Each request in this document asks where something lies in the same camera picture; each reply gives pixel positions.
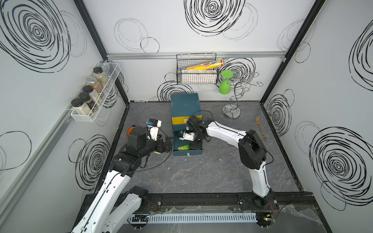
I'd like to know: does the yellow drawer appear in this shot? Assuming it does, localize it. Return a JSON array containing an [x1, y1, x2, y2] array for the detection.
[[172, 116, 190, 125]]

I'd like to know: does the bright green cookie packet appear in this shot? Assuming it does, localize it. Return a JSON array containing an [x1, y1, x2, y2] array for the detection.
[[178, 145, 190, 151]]

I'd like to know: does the teal drawer cabinet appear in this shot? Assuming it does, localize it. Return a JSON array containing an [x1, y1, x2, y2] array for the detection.
[[170, 93, 203, 133]]

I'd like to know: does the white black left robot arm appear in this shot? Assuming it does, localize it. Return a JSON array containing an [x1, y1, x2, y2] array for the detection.
[[72, 127, 175, 233]]

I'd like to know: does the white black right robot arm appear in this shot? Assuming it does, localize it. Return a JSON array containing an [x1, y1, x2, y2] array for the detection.
[[187, 115, 270, 205]]

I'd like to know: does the orange cup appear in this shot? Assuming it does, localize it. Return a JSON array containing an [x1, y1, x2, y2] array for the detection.
[[126, 125, 136, 136]]

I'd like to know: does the white box in basket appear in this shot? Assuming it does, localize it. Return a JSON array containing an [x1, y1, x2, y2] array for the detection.
[[178, 70, 218, 84]]

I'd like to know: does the gold fork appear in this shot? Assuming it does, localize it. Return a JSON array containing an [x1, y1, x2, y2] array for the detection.
[[255, 116, 267, 141]]

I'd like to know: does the yellow snack tube package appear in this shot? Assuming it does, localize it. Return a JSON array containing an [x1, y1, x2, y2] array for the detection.
[[185, 60, 223, 70]]

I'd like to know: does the clear acrylic spice shelf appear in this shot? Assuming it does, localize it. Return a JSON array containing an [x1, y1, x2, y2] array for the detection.
[[71, 62, 121, 127]]

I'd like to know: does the spice jar black lid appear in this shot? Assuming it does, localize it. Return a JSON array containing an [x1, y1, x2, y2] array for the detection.
[[79, 92, 98, 112], [82, 85, 102, 106], [93, 67, 108, 89], [71, 98, 91, 115]]

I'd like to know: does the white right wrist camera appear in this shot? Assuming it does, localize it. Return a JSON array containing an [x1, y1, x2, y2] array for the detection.
[[178, 131, 195, 141]]

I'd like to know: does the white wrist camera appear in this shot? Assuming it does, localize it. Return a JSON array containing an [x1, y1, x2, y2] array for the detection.
[[178, 131, 195, 141], [147, 118, 162, 141]]

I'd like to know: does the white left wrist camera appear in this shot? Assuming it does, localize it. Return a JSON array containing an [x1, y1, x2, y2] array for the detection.
[[147, 118, 162, 141]]

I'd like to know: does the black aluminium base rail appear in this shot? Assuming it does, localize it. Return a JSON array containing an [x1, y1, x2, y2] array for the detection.
[[143, 192, 316, 207]]

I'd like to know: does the black wire wall basket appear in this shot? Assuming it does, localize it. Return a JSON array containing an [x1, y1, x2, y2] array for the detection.
[[176, 52, 218, 84]]

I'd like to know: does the grey slotted cable duct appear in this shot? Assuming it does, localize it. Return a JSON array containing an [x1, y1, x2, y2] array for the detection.
[[128, 213, 257, 224]]

